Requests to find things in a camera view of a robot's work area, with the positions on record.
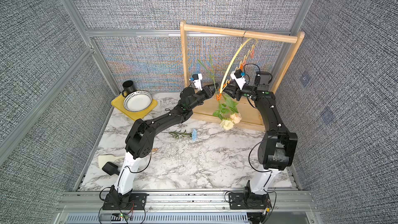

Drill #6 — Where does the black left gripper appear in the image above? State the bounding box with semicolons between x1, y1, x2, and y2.
188;83;218;112

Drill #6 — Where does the orange end clothes peg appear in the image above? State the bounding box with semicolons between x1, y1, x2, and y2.
216;93;222;102

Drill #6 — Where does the cream white rose stem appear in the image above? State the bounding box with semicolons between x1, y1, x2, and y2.
212;95;242;130

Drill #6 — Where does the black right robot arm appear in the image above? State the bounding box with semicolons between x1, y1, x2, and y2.
225;71;298;200

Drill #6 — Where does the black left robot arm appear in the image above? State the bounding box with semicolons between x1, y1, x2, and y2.
110;84;218;196

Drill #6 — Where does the wooden clothes rack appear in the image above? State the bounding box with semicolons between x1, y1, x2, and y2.
180;21;305;131

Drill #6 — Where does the salmon pink clothes peg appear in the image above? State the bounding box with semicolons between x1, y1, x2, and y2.
250;49;255;59

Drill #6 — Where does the blue carnation stem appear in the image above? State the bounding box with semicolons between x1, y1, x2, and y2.
168;129;198;142

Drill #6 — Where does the white striped rim bowl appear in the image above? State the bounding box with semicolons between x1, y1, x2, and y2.
123;91;153;112

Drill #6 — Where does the black mug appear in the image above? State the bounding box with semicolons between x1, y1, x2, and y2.
121;80;137;97

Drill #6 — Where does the yellow tray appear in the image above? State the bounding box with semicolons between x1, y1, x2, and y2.
111;91;158;120

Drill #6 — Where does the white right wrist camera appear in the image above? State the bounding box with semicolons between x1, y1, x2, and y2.
230;69;246;90

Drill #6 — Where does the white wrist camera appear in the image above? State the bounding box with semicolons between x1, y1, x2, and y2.
230;69;246;90
190;73;203;91

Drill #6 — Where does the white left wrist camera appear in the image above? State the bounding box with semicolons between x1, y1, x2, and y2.
190;73;203;91

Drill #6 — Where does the black handle scraper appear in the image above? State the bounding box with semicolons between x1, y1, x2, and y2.
98;155;124;176

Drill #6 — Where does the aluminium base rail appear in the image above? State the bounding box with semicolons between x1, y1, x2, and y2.
51;188;323;224

